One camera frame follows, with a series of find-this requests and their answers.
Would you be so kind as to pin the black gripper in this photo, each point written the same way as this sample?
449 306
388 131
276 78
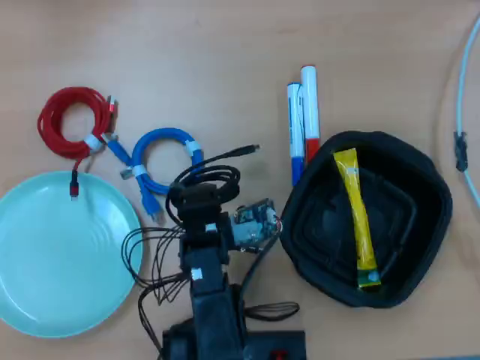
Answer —
198 217

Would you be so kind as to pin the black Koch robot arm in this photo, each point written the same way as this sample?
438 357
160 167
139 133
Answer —
213 300

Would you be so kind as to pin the light green round bowl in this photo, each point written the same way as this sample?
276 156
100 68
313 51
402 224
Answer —
67 262

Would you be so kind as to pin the black square bowl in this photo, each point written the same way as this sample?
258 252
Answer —
423 180

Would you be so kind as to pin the white marker blue cap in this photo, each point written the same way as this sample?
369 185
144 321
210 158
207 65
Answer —
296 127

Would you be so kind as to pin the white marker red cap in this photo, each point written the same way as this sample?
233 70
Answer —
310 105

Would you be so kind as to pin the red base clamp knob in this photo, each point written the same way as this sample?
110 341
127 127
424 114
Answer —
278 355

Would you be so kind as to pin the yellow stick sachet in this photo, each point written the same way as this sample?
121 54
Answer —
360 210

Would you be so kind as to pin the bare circuit board camera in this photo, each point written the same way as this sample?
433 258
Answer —
255 225

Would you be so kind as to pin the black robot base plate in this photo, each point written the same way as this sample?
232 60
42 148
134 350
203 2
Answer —
292 345

